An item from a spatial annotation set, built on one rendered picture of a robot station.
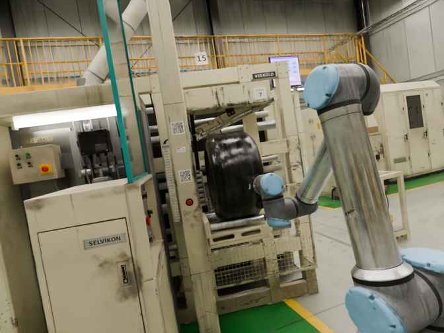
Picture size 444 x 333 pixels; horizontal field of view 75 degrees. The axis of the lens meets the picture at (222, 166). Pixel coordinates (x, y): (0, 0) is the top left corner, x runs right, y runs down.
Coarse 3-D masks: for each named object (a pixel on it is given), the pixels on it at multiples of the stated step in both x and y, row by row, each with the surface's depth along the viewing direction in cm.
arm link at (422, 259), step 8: (408, 248) 89; (416, 248) 88; (424, 248) 88; (408, 256) 83; (416, 256) 82; (424, 256) 82; (432, 256) 82; (440, 256) 81; (416, 264) 79; (424, 264) 78; (432, 264) 77; (440, 264) 77; (416, 272) 78; (424, 272) 78; (432, 272) 77; (440, 272) 76; (424, 280) 76; (432, 280) 76; (440, 280) 76; (432, 288) 75; (440, 288) 75; (440, 296) 74; (440, 304) 74; (440, 312) 74; (440, 320) 78
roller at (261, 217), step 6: (252, 216) 174; (258, 216) 174; (264, 216) 174; (222, 222) 171; (228, 222) 171; (234, 222) 171; (240, 222) 172; (246, 222) 172; (252, 222) 173; (210, 228) 173; (216, 228) 170; (222, 228) 171
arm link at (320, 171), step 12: (372, 72) 81; (372, 84) 80; (372, 96) 83; (372, 108) 87; (324, 144) 101; (324, 156) 103; (312, 168) 109; (324, 168) 105; (312, 180) 111; (324, 180) 109; (300, 192) 118; (312, 192) 114; (300, 204) 120; (312, 204) 118; (300, 216) 121
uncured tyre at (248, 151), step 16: (208, 144) 173; (224, 144) 166; (240, 144) 166; (208, 160) 201; (224, 160) 160; (240, 160) 161; (256, 160) 162; (208, 176) 204; (224, 176) 158; (240, 176) 159; (224, 192) 159; (240, 192) 160; (224, 208) 165; (240, 208) 166; (256, 208) 169
